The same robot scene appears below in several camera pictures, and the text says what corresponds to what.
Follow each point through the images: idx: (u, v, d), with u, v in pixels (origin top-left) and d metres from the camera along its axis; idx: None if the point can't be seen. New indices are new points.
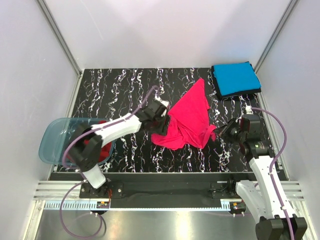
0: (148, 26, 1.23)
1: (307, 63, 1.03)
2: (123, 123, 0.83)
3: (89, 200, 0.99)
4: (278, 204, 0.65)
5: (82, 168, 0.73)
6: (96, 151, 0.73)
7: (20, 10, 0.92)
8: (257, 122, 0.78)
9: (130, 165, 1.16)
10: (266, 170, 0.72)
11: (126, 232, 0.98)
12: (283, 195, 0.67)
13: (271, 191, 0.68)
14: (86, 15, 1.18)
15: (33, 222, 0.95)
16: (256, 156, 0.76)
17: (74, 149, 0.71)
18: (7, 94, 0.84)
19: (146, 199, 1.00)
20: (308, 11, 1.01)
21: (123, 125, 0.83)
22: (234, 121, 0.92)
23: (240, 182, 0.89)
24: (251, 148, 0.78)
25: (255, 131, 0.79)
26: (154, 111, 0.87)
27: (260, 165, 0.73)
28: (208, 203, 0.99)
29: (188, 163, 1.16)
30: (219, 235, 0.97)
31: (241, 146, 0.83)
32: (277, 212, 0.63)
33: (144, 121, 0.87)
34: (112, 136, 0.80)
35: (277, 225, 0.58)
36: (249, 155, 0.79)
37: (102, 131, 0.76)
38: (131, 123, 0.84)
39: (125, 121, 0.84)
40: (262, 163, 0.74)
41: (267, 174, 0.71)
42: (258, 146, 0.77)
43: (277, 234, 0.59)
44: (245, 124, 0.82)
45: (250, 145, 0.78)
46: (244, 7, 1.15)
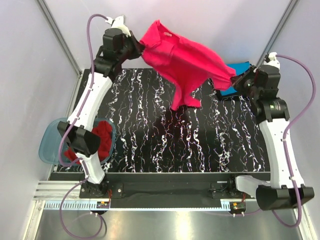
0: (148, 25, 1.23)
1: (307, 63, 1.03)
2: (92, 93, 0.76)
3: (89, 200, 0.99)
4: (288, 174, 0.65)
5: (91, 153, 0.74)
6: (90, 136, 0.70)
7: (20, 10, 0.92)
8: (276, 76, 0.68)
9: (130, 165, 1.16)
10: (278, 135, 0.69)
11: (126, 232, 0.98)
12: (294, 163, 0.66)
13: (281, 159, 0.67)
14: (86, 14, 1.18)
15: (33, 222, 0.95)
16: (269, 121, 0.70)
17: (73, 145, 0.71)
18: (7, 94, 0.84)
19: (146, 200, 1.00)
20: (308, 12, 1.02)
21: (95, 94, 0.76)
22: (251, 71, 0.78)
23: (239, 176, 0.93)
24: (264, 109, 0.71)
25: (271, 87, 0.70)
26: (111, 49, 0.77)
27: (272, 129, 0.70)
28: (208, 203, 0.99)
29: (188, 163, 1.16)
30: (219, 235, 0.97)
31: (252, 106, 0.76)
32: (285, 182, 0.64)
33: (112, 67, 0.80)
34: (93, 108, 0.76)
35: (282, 194, 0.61)
36: (261, 116, 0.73)
37: (81, 120, 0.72)
38: (98, 87, 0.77)
39: (92, 89, 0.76)
40: (275, 127, 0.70)
41: (279, 140, 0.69)
42: (273, 108, 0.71)
43: (281, 203, 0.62)
44: (262, 77, 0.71)
45: (264, 105, 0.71)
46: (244, 7, 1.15)
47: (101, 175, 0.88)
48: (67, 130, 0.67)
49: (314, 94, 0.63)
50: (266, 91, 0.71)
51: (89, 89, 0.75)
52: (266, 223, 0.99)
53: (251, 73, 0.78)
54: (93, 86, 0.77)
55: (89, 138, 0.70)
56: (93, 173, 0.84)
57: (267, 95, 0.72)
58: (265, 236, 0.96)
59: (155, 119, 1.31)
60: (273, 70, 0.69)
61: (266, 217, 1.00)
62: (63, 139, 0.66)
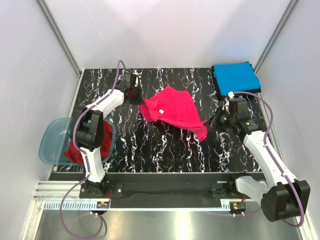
0: (148, 26, 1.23)
1: (307, 64, 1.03)
2: (110, 96, 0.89)
3: (89, 200, 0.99)
4: (279, 172, 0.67)
5: (95, 146, 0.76)
6: (100, 126, 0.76)
7: (20, 9, 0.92)
8: (243, 102, 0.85)
9: (130, 165, 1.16)
10: (261, 143, 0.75)
11: (126, 232, 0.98)
12: (282, 163, 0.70)
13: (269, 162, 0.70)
14: (85, 15, 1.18)
15: (33, 222, 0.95)
16: (249, 133, 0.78)
17: (78, 134, 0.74)
18: (7, 94, 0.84)
19: (146, 200, 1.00)
20: (308, 12, 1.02)
21: (112, 98, 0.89)
22: (221, 110, 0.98)
23: (239, 178, 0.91)
24: (243, 127, 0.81)
25: (243, 111, 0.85)
26: (128, 81, 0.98)
27: (254, 139, 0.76)
28: (208, 203, 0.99)
29: (188, 163, 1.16)
30: (219, 235, 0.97)
31: (234, 128, 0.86)
32: (278, 180, 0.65)
33: (125, 92, 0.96)
34: (108, 107, 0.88)
35: (281, 192, 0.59)
36: (242, 134, 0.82)
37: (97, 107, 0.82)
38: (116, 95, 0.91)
39: (111, 95, 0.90)
40: (256, 137, 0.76)
41: (262, 146, 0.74)
42: (249, 124, 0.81)
43: (284, 203, 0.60)
44: (233, 106, 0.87)
45: (242, 124, 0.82)
46: (244, 8, 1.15)
47: (101, 174, 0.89)
48: (84, 112, 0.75)
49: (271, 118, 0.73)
50: (241, 115, 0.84)
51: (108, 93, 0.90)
52: (266, 223, 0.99)
53: (225, 111, 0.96)
54: (112, 94, 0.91)
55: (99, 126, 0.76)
56: (94, 169, 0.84)
57: (244, 119, 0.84)
58: (265, 236, 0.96)
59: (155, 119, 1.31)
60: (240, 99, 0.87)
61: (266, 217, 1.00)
62: (78, 118, 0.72)
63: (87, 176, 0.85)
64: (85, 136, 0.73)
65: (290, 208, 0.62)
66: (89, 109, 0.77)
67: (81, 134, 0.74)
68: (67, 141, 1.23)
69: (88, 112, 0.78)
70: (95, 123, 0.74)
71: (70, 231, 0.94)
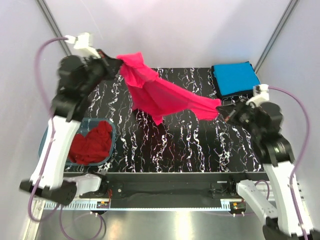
0: (148, 25, 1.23)
1: (307, 64, 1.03)
2: (56, 144, 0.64)
3: (89, 200, 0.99)
4: (297, 220, 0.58)
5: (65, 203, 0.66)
6: (58, 194, 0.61)
7: (20, 9, 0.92)
8: (278, 118, 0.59)
9: (129, 165, 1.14)
10: (286, 181, 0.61)
11: (126, 232, 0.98)
12: (301, 208, 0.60)
13: (289, 204, 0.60)
14: (86, 14, 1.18)
15: (33, 222, 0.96)
16: (275, 165, 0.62)
17: None
18: (7, 94, 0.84)
19: (145, 200, 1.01)
20: (308, 12, 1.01)
21: (60, 143, 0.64)
22: (244, 106, 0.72)
23: (241, 182, 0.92)
24: (269, 153, 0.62)
25: (275, 127, 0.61)
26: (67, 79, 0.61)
27: (280, 174, 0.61)
28: (208, 203, 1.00)
29: (188, 163, 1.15)
30: (219, 235, 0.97)
31: (254, 146, 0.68)
32: (294, 229, 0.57)
33: (75, 106, 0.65)
34: (61, 157, 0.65)
35: None
36: (265, 159, 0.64)
37: (45, 179, 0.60)
38: (61, 136, 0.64)
39: (54, 140, 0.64)
40: (283, 172, 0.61)
41: (286, 185, 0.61)
42: (278, 152, 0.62)
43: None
44: (262, 116, 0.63)
45: (268, 147, 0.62)
46: (244, 7, 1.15)
47: (96, 183, 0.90)
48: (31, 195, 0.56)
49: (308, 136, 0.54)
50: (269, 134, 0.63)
51: (51, 139, 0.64)
52: None
53: (246, 108, 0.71)
54: (54, 136, 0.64)
55: (58, 195, 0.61)
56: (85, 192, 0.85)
57: (270, 138, 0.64)
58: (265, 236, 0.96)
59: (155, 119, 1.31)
60: (273, 106, 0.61)
61: None
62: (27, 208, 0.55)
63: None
64: None
65: None
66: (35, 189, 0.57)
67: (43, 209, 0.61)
68: None
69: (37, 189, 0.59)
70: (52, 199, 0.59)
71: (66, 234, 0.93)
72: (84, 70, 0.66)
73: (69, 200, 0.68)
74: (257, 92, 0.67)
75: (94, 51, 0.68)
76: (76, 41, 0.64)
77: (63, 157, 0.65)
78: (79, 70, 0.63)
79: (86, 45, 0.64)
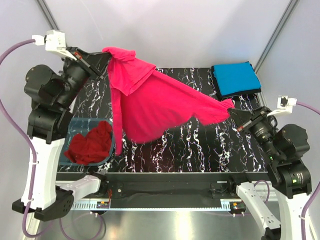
0: (148, 25, 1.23)
1: (307, 64, 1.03)
2: (40, 167, 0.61)
3: (89, 200, 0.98)
4: None
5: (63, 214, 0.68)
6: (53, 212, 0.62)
7: (20, 9, 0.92)
8: (299, 148, 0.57)
9: (130, 165, 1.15)
10: (297, 212, 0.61)
11: (126, 232, 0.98)
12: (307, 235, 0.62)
13: (298, 234, 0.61)
14: (85, 14, 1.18)
15: (33, 222, 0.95)
16: (290, 196, 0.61)
17: None
18: (7, 94, 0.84)
19: (146, 200, 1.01)
20: (308, 12, 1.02)
21: (45, 164, 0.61)
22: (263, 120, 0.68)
23: (241, 185, 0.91)
24: (286, 183, 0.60)
25: (295, 156, 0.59)
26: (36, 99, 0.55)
27: (292, 205, 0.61)
28: (208, 203, 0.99)
29: (188, 163, 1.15)
30: (219, 235, 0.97)
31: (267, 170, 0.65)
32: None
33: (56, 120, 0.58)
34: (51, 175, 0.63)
35: None
36: (281, 187, 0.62)
37: (36, 201, 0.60)
38: (44, 157, 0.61)
39: (38, 163, 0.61)
40: (296, 203, 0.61)
41: (297, 216, 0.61)
42: (295, 182, 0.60)
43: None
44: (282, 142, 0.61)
45: (285, 176, 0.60)
46: (244, 7, 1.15)
47: (96, 185, 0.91)
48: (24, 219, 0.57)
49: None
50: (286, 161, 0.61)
51: (34, 163, 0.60)
52: None
53: (269, 126, 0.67)
54: (38, 159, 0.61)
55: (53, 212, 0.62)
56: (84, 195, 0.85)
57: (287, 166, 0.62)
58: None
59: None
60: (299, 136, 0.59)
61: None
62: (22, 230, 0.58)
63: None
64: None
65: None
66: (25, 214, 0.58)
67: None
68: (67, 141, 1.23)
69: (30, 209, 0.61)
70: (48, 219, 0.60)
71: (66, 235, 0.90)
72: (60, 81, 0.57)
73: (67, 210, 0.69)
74: (282, 105, 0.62)
75: (70, 55, 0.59)
76: (46, 41, 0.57)
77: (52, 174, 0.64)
78: (50, 85, 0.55)
79: (55, 48, 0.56)
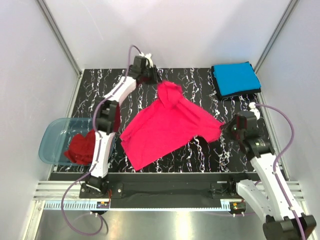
0: (148, 26, 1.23)
1: (307, 64, 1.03)
2: (124, 85, 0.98)
3: (89, 200, 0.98)
4: (286, 204, 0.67)
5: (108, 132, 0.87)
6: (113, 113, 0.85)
7: (19, 10, 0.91)
8: (251, 118, 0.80)
9: (130, 165, 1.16)
10: (269, 169, 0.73)
11: (126, 232, 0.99)
12: (290, 194, 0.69)
13: (277, 192, 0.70)
14: (85, 15, 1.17)
15: (33, 222, 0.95)
16: (258, 156, 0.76)
17: (99, 121, 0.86)
18: (7, 94, 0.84)
19: (146, 199, 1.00)
20: (308, 12, 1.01)
21: (125, 86, 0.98)
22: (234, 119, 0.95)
23: (240, 182, 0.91)
24: (252, 147, 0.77)
25: (252, 127, 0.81)
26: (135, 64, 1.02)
27: (263, 164, 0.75)
28: (208, 203, 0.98)
29: (188, 163, 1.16)
30: (219, 235, 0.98)
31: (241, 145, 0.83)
32: (286, 213, 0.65)
33: (137, 77, 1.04)
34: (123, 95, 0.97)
35: (287, 226, 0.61)
36: (251, 153, 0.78)
37: (115, 97, 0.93)
38: (128, 84, 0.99)
39: (124, 83, 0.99)
40: (266, 161, 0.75)
41: (271, 173, 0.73)
42: (258, 144, 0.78)
43: (286, 236, 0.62)
44: (242, 121, 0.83)
45: (250, 143, 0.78)
46: (244, 8, 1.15)
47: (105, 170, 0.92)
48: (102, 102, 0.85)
49: (293, 132, 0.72)
50: (249, 132, 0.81)
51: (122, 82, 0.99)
52: None
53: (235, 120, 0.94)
54: (125, 81, 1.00)
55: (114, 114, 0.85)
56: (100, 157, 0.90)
57: (251, 136, 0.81)
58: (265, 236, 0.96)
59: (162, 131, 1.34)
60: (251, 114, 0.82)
61: None
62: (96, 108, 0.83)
63: (93, 166, 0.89)
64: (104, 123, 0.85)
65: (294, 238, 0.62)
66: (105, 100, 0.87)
67: (101, 121, 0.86)
68: (67, 141, 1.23)
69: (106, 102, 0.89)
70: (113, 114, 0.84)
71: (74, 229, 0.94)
72: (144, 62, 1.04)
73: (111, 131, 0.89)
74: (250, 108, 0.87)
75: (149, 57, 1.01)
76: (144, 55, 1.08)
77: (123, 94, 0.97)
78: (139, 60, 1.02)
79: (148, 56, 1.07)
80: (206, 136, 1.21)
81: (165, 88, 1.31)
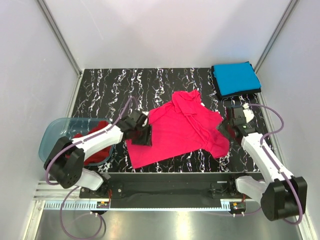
0: (147, 26, 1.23)
1: (307, 64, 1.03)
2: (104, 135, 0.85)
3: (89, 200, 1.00)
4: (275, 169, 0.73)
5: (64, 185, 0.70)
6: (76, 167, 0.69)
7: (19, 9, 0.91)
8: (239, 108, 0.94)
9: (130, 165, 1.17)
10: (257, 144, 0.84)
11: (126, 232, 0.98)
12: (278, 162, 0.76)
13: (266, 161, 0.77)
14: (85, 15, 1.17)
15: (33, 222, 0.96)
16: (246, 135, 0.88)
17: (52, 168, 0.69)
18: (6, 94, 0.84)
19: (146, 199, 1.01)
20: (308, 12, 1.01)
21: (105, 137, 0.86)
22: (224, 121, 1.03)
23: (239, 177, 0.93)
24: (240, 130, 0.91)
25: (240, 116, 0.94)
26: (135, 119, 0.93)
27: (251, 140, 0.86)
28: (208, 203, 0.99)
29: (188, 163, 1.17)
30: (219, 235, 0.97)
31: (231, 132, 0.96)
32: (276, 176, 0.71)
33: (126, 131, 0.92)
34: (95, 147, 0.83)
35: (280, 188, 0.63)
36: (240, 136, 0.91)
37: (84, 145, 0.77)
38: (111, 134, 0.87)
39: (106, 132, 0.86)
40: (252, 139, 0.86)
41: (258, 146, 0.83)
42: (245, 127, 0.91)
43: (283, 199, 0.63)
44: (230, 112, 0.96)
45: (239, 128, 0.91)
46: (244, 8, 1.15)
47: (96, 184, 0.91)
48: (66, 147, 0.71)
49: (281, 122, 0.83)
50: (238, 121, 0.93)
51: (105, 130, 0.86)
52: (266, 223, 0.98)
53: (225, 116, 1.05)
54: (109, 130, 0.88)
55: (78, 167, 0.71)
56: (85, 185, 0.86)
57: (240, 123, 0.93)
58: (264, 235, 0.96)
59: None
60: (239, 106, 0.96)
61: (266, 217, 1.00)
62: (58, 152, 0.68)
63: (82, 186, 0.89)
64: (58, 173, 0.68)
65: (289, 206, 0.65)
66: (72, 144, 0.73)
67: (54, 168, 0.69)
68: None
69: (72, 148, 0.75)
70: (72, 163, 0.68)
71: (68, 233, 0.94)
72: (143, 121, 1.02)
73: (71, 184, 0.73)
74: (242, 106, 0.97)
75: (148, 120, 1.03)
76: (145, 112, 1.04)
77: (96, 148, 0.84)
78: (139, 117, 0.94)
79: None
80: (210, 151, 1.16)
81: (181, 93, 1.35)
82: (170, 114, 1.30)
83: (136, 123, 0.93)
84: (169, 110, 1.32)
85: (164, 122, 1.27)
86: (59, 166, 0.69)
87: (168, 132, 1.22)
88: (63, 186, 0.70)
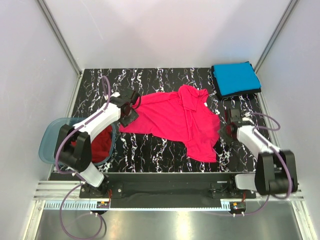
0: (147, 25, 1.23)
1: (307, 64, 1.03)
2: (104, 113, 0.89)
3: (89, 200, 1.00)
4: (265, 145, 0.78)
5: (79, 169, 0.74)
6: (85, 149, 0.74)
7: (19, 9, 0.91)
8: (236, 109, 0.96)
9: (130, 165, 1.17)
10: (249, 130, 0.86)
11: (126, 232, 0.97)
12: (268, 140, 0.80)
13: (257, 140, 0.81)
14: (85, 15, 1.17)
15: (33, 222, 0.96)
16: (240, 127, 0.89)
17: (62, 155, 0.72)
18: (7, 93, 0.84)
19: (146, 199, 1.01)
20: (308, 12, 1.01)
21: (106, 115, 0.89)
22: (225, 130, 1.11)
23: (238, 176, 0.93)
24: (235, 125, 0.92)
25: (236, 116, 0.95)
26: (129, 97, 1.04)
27: (244, 129, 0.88)
28: (208, 203, 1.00)
29: (188, 163, 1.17)
30: (219, 235, 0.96)
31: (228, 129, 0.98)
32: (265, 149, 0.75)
33: (122, 106, 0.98)
34: (97, 128, 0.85)
35: (266, 156, 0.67)
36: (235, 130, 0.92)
37: (86, 127, 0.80)
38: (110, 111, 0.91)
39: (104, 111, 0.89)
40: (246, 127, 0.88)
41: (250, 131, 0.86)
42: (240, 122, 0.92)
43: (271, 168, 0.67)
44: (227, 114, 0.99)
45: (234, 123, 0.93)
46: (244, 8, 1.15)
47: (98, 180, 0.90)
48: (71, 134, 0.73)
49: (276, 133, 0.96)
50: (234, 119, 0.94)
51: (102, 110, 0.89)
52: (266, 223, 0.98)
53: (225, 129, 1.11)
54: (106, 110, 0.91)
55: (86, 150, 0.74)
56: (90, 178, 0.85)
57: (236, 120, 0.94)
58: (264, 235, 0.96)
59: (156, 146, 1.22)
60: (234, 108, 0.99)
61: (266, 217, 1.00)
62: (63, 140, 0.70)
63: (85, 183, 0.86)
64: (69, 159, 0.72)
65: (282, 182, 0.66)
66: (75, 130, 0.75)
67: (64, 155, 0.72)
68: None
69: (75, 133, 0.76)
70: (81, 147, 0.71)
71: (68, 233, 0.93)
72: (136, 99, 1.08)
73: (83, 168, 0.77)
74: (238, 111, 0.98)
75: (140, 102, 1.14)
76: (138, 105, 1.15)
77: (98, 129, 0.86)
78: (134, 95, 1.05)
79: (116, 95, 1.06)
80: (189, 148, 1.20)
81: (189, 87, 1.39)
82: (170, 103, 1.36)
83: (131, 99, 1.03)
84: (173, 99, 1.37)
85: (163, 109, 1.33)
86: (69, 152, 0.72)
87: (165, 119, 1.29)
88: (77, 170, 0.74)
